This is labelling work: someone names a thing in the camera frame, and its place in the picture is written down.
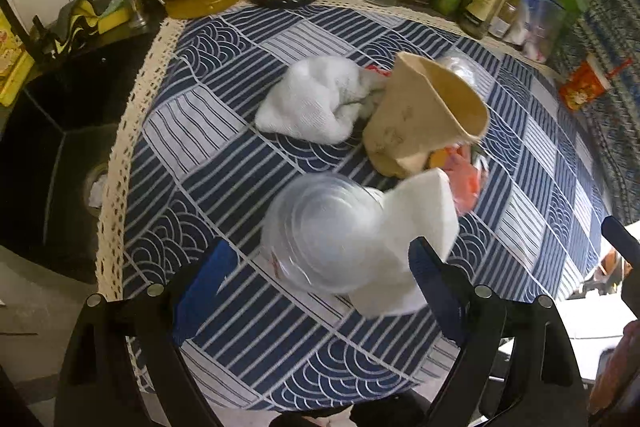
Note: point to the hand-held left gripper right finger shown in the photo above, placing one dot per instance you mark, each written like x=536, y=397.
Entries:
x=435, y=279

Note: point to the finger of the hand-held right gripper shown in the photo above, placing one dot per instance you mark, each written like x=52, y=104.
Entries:
x=622, y=239

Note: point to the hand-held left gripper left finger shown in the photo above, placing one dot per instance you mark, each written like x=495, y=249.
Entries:
x=205, y=282

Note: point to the white tissue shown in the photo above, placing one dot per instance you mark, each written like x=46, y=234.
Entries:
x=312, y=99
x=415, y=217

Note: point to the orange plastic wrapper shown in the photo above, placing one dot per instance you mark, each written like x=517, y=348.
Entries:
x=462, y=179

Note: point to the clear plastic cup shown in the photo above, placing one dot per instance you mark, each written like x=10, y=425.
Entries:
x=320, y=232

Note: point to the brown paper cup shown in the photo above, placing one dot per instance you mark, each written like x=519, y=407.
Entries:
x=415, y=117

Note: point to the clear plastic wrapper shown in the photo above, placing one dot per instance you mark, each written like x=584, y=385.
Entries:
x=460, y=67

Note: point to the person's leg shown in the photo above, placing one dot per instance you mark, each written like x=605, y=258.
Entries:
x=632, y=338

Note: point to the red seasoning packet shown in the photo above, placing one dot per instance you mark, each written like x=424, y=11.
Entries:
x=582, y=87

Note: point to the blue patterned lace-edged tablecloth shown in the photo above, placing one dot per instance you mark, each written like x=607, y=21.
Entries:
x=210, y=117

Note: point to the black sink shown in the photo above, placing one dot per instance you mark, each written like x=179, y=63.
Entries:
x=55, y=147

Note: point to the blue patterned cloth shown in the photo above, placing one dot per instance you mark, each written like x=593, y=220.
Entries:
x=610, y=32

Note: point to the clear plastic seasoning bags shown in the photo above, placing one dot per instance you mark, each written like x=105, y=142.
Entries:
x=540, y=22

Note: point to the small seasoning bottle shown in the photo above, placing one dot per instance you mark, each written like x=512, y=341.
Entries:
x=506, y=19

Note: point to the yellow green sponge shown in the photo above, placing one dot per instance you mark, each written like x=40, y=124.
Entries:
x=114, y=14

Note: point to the yellow box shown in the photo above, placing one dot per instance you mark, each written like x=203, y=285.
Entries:
x=12, y=62

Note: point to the grey yellow rag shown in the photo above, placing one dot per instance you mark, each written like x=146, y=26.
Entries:
x=70, y=19

